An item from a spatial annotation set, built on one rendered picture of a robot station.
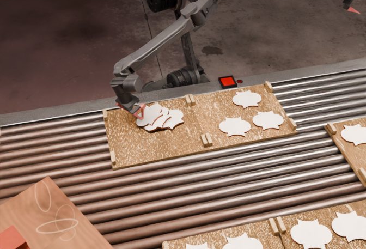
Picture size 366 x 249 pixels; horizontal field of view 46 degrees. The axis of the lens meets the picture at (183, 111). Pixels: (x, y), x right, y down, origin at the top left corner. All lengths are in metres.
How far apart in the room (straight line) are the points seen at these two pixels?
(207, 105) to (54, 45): 2.46
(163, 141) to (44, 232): 0.64
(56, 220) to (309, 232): 0.88
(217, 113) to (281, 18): 2.70
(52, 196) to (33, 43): 2.85
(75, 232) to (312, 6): 3.88
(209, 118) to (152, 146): 0.31
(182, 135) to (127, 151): 0.25
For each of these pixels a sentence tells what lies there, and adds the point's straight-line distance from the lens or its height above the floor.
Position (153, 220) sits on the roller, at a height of 0.91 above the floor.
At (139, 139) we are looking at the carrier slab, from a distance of 1.89.
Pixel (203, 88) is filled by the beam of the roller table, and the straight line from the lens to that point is 2.16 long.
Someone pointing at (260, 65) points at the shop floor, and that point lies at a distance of 3.89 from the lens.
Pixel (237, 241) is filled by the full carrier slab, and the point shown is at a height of 0.95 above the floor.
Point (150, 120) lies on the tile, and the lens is 1.92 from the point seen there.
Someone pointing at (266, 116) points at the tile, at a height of 0.95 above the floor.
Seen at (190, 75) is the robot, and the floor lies 0.39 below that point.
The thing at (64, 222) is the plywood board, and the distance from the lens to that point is 1.55.
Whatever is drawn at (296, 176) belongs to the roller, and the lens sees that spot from 1.83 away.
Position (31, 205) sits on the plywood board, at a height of 1.04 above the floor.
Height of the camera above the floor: 2.31
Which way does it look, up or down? 43 degrees down
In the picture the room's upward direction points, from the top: straight up
